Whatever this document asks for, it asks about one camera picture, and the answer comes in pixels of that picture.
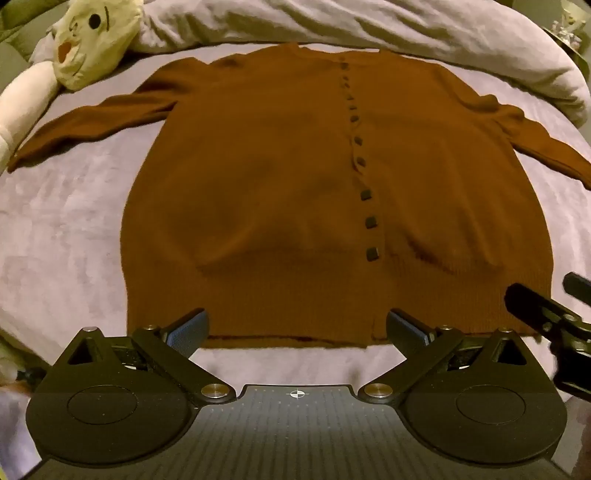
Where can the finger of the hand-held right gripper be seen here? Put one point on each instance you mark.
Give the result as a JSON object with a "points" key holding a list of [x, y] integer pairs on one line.
{"points": [[578, 284], [531, 300]]}

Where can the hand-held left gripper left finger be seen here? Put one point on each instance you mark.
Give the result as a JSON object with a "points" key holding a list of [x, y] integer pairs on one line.
{"points": [[190, 328]]}

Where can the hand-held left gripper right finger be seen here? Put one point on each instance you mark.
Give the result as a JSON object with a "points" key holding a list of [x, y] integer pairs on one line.
{"points": [[405, 328]]}

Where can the brown knit cardigan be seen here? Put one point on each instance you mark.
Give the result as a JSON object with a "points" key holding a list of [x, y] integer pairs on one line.
{"points": [[277, 194]]}

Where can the lilac bed sheet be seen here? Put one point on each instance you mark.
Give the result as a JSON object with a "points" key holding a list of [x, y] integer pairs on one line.
{"points": [[69, 221]]}

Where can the lilac rolled duvet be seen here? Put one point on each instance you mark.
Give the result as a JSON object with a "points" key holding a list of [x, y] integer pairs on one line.
{"points": [[369, 27]]}

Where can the yellow plush toy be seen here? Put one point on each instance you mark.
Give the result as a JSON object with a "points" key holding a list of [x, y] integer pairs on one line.
{"points": [[87, 41]]}

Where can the green headboard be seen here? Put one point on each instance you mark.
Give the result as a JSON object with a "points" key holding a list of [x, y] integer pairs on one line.
{"points": [[16, 50]]}

